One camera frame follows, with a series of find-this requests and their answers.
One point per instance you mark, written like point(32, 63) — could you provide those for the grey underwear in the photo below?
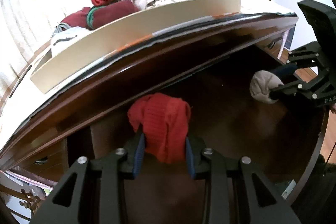
point(63, 35)

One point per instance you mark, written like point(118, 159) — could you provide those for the orange-red knit underwear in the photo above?
point(165, 124)

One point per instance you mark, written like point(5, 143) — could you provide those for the black phone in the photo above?
point(20, 80)

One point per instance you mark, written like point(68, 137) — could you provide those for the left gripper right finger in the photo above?
point(194, 157)

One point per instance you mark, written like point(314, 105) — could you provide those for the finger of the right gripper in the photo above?
point(285, 90)
point(285, 72)

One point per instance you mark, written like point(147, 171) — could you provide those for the beige sock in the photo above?
point(262, 83)

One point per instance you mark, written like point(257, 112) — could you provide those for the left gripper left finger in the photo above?
point(135, 150)

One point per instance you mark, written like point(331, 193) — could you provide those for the white orange-print tablecloth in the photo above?
point(26, 97)

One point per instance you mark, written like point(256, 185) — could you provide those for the green underwear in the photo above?
point(93, 18)

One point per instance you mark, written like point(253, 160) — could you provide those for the dark red garment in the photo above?
point(108, 14)

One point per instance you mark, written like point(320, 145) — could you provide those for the shallow cardboard tray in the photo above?
point(83, 50)

